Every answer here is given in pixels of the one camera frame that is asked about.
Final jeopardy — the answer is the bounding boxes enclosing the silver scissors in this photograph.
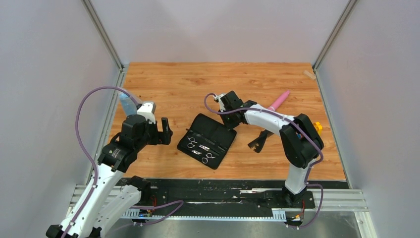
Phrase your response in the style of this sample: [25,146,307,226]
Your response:
[186,130,198,149]
[199,144,218,164]

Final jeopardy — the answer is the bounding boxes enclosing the black zippered tool case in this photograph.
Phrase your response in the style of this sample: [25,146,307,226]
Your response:
[177,114,237,170]

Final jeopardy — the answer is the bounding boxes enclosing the black handled comb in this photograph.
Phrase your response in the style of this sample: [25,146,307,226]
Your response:
[248,130,273,153]

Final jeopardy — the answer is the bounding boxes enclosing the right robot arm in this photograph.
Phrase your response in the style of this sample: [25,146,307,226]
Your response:
[214,91,324,207]

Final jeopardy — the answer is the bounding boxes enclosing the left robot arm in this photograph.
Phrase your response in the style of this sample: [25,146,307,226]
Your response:
[46,115,173,238]

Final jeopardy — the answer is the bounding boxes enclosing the pink hair trimmer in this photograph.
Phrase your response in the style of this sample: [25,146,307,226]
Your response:
[268,90,290,111]

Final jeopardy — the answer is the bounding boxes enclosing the clear blue spray bottle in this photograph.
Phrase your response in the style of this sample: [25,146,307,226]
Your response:
[118,92,143,116]

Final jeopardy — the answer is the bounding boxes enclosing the tape piece on table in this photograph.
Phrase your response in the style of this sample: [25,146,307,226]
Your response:
[303,70,316,80]

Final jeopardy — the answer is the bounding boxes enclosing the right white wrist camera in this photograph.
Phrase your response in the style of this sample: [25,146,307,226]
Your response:
[214,93,226,112]

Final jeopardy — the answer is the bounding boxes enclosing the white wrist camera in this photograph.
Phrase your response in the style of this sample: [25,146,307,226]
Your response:
[137,101,156,124]
[214,93,226,112]

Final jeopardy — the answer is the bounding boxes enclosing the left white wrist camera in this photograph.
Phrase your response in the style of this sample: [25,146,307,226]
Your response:
[137,101,156,124]

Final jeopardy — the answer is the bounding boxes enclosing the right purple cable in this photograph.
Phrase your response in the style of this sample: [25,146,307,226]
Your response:
[203,93,325,230]

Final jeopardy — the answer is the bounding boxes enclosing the purple cable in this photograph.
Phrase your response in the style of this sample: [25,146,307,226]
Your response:
[60,86,184,238]
[203,93,325,230]

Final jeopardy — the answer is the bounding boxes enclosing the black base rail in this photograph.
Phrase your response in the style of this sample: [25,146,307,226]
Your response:
[137,178,315,217]

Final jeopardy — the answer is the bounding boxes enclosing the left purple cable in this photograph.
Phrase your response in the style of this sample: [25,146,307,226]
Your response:
[60,86,184,238]

